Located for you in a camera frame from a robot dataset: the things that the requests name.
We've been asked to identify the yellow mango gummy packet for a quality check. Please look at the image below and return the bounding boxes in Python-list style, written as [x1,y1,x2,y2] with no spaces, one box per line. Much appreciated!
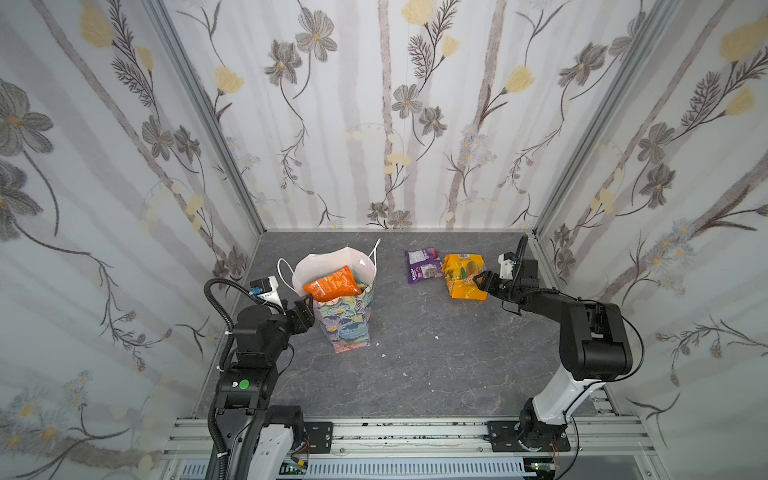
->
[442,254,488,301]

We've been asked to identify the orange chips packet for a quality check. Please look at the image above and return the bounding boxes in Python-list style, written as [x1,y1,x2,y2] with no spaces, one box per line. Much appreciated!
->
[303,266,363,302]

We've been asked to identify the floral white paper bag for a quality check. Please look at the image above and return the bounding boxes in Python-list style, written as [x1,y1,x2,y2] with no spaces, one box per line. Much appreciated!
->
[276,244,379,353]

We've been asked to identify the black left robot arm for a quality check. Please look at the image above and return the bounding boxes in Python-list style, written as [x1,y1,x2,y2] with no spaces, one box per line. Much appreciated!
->
[203,278,315,479]

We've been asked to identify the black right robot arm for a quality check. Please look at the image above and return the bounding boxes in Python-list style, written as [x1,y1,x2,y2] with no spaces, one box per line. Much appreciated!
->
[473,236,639,453]

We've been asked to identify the purple snack packet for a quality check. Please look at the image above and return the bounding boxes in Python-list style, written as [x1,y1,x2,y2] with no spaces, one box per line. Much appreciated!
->
[405,248,444,284]

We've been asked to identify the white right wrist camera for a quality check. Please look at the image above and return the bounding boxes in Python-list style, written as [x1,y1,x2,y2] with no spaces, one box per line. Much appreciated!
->
[498,252,518,280]

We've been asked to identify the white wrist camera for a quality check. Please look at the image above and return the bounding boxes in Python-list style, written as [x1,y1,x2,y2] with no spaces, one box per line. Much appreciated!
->
[249,276,281,305]
[498,252,518,280]

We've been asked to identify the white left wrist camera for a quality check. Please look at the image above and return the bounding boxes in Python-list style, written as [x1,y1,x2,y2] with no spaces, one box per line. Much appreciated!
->
[249,276,281,305]

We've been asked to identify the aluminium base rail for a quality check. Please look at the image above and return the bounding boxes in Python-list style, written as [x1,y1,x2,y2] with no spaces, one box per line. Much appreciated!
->
[157,416,661,480]

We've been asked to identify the white cable duct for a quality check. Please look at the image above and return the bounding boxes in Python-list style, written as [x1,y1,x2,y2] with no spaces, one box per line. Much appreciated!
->
[304,457,537,479]

